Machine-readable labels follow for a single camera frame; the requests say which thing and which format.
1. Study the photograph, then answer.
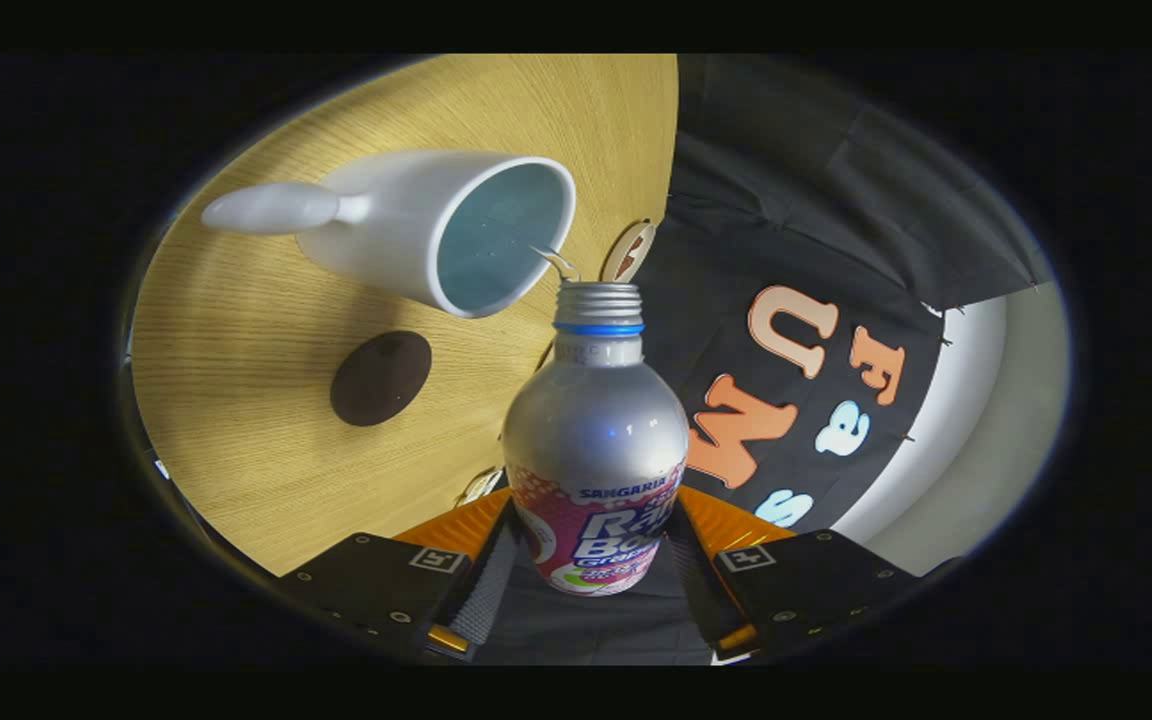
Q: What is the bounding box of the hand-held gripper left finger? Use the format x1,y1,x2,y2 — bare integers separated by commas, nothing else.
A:
281,487,520,661

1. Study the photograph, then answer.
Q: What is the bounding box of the silver juice bottle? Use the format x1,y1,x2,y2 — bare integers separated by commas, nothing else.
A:
502,282,690,597

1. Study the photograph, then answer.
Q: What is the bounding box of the wooden table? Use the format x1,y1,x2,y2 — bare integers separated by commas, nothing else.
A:
131,55,679,578

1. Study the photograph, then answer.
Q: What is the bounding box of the dark brown round coaster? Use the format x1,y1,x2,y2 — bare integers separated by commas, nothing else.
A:
330,331,433,428

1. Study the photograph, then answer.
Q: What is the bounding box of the white cup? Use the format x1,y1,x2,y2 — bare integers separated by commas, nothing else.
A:
201,150,577,319

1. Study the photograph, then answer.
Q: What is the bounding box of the small round plate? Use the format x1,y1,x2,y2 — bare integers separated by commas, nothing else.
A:
600,219,657,284

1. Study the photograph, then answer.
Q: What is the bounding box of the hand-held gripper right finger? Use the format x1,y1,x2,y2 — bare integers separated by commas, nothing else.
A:
664,487,922,661

